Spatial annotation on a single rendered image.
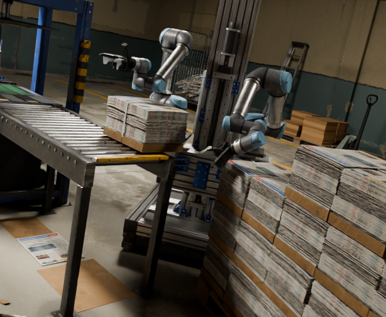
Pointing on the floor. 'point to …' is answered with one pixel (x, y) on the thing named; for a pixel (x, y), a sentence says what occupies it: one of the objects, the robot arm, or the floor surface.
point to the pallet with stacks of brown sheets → (314, 129)
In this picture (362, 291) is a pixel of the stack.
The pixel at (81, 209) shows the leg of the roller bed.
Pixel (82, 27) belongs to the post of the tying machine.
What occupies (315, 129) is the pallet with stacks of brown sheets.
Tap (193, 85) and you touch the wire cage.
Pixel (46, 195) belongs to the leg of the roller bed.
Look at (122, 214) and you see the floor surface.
